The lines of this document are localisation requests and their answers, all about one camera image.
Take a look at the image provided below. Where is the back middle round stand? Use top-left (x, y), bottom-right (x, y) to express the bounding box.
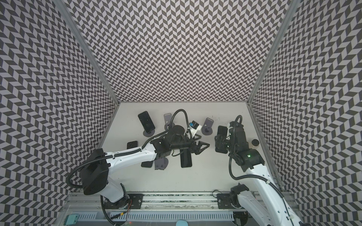
top-left (164, 113), bottom-right (173, 130)

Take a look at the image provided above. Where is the purple edged phone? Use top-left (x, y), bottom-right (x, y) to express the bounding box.
top-left (126, 141), bottom-right (138, 149)

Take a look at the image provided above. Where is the aluminium front rail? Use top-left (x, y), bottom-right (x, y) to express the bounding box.
top-left (60, 192), bottom-right (299, 212)

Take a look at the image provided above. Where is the front centre round stand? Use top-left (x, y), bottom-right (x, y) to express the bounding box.
top-left (154, 157), bottom-right (169, 170)

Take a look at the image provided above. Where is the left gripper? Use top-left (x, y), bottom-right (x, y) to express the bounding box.
top-left (171, 135), bottom-right (212, 156)

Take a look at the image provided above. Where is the black phone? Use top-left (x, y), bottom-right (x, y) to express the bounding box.
top-left (215, 126), bottom-right (228, 154)
top-left (138, 111), bottom-right (155, 133)
top-left (141, 161), bottom-right (153, 168)
top-left (180, 150), bottom-right (192, 168)

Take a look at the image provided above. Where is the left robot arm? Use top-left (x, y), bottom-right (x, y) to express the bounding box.
top-left (66, 116), bottom-right (210, 203)

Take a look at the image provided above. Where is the white slotted cable duct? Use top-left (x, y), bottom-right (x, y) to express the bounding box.
top-left (77, 211), bottom-right (235, 222)

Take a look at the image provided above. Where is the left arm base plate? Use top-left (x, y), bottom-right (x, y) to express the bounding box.
top-left (104, 193), bottom-right (144, 210)

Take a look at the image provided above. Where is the back left round stand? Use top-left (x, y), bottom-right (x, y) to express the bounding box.
top-left (143, 130), bottom-right (155, 137)

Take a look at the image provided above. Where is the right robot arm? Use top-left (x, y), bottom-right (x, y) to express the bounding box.
top-left (215, 115), bottom-right (306, 226)

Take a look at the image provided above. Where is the back right round stand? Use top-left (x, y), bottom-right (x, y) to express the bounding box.
top-left (201, 117), bottom-right (214, 136)

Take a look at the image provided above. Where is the teal box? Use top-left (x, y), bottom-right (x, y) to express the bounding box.
top-left (63, 213), bottom-right (80, 226)

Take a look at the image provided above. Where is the teal round button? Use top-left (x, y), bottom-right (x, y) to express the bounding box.
top-left (175, 220), bottom-right (189, 226)

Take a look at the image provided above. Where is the round stand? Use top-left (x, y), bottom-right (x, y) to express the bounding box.
top-left (154, 157), bottom-right (169, 170)
top-left (201, 117), bottom-right (214, 136)
top-left (143, 130), bottom-right (155, 137)
top-left (164, 113), bottom-right (173, 130)

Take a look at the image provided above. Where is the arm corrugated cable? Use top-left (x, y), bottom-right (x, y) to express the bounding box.
top-left (227, 115), bottom-right (286, 198)
top-left (65, 109), bottom-right (190, 226)

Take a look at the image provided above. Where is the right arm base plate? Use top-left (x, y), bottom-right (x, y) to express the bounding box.
top-left (216, 194), bottom-right (241, 209)

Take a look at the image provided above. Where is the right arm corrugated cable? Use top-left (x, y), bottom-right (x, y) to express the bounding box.
top-left (227, 115), bottom-right (286, 198)

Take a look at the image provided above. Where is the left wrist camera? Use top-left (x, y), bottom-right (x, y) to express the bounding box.
top-left (188, 121), bottom-right (202, 139)

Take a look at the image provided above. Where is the small jar black lid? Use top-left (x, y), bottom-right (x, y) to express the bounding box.
top-left (251, 139), bottom-right (260, 147)

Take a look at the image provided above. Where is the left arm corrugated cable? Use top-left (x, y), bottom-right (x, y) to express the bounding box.
top-left (65, 109), bottom-right (190, 226)

